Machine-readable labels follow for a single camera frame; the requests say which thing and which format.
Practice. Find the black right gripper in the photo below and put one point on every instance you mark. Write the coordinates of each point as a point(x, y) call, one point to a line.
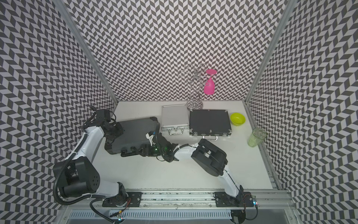
point(146, 147)

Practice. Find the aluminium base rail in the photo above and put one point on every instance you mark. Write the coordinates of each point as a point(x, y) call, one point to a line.
point(181, 199)

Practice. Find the chrome wire glass rack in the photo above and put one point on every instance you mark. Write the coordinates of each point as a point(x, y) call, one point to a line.
point(196, 84)

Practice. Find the large black poker case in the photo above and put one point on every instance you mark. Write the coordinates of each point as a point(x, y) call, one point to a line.
point(134, 140)

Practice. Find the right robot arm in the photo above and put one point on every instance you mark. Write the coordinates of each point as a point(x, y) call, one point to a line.
point(208, 156)

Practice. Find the black carbon poker case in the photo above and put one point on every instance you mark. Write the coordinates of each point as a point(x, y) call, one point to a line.
point(209, 122)

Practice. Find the pink wine glass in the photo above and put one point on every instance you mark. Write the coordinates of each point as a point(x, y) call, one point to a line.
point(209, 87)

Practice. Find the green translucent cup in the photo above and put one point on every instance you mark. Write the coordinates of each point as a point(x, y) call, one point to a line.
point(257, 136)

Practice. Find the lime green bowl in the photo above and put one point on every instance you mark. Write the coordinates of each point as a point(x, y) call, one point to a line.
point(237, 119)

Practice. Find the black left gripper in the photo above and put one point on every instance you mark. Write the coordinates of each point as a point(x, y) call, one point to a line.
point(120, 132)

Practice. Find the small silver poker case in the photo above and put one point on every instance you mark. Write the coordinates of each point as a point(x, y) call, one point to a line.
point(174, 119)

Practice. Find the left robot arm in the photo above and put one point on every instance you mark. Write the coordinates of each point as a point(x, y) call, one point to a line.
point(76, 178)

